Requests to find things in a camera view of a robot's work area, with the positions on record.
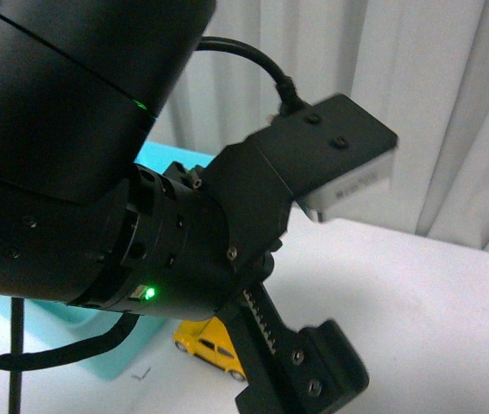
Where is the turquoise plastic storage bin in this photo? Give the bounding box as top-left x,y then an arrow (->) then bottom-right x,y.
0,143 -> 212,371

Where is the black camera cable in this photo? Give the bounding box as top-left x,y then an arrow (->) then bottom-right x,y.
194,36 -> 304,116

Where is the thin black stand pole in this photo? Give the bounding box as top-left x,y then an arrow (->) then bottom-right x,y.
7,297 -> 25,414

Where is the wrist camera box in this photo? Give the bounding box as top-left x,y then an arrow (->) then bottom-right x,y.
248,94 -> 398,223

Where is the black gripper finger with rack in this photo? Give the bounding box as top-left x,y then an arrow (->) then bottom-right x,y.
217,283 -> 369,414

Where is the black sleeved cable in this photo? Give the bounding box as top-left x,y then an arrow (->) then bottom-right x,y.
0,310 -> 140,372

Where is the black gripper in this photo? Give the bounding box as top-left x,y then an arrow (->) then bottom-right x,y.
200,141 -> 292,317

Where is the grey pleated curtain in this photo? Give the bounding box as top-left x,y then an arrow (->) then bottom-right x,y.
153,0 -> 489,255

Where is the yellow beetle toy car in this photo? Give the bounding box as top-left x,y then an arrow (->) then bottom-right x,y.
172,317 -> 248,382

